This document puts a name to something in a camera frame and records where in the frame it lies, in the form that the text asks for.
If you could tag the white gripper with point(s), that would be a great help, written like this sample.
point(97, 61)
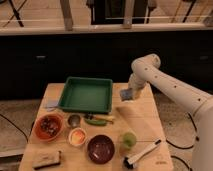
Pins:
point(137, 84)

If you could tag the blue sponge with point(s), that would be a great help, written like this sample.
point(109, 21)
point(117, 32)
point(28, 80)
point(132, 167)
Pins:
point(126, 94)

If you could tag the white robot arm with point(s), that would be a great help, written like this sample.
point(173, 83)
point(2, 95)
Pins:
point(195, 101)

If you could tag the green plastic tray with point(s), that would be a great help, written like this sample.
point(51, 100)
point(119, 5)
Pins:
point(86, 95)

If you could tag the tan black sponge block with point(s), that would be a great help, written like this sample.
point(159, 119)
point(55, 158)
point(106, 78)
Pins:
point(43, 160)

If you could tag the wooden table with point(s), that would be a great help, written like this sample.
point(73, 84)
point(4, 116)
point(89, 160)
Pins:
point(139, 116)

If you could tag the green plastic cup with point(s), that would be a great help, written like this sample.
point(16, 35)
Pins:
point(128, 140)

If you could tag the green cucumber toy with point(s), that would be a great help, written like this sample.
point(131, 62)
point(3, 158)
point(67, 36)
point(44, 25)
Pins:
point(95, 122)

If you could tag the dark purple bowl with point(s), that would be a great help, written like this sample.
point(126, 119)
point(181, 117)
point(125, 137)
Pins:
point(100, 149)

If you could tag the small metal cup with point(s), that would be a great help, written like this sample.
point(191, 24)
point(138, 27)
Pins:
point(74, 121)

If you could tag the black white brush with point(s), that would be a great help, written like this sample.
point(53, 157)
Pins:
point(129, 162)

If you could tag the small white bowl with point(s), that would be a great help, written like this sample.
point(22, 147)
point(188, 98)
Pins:
point(77, 137)

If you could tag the orange bowl with nuts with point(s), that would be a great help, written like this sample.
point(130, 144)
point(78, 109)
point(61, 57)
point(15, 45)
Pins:
point(48, 127)

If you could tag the wooden handled tool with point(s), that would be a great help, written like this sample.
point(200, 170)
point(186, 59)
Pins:
point(101, 117)

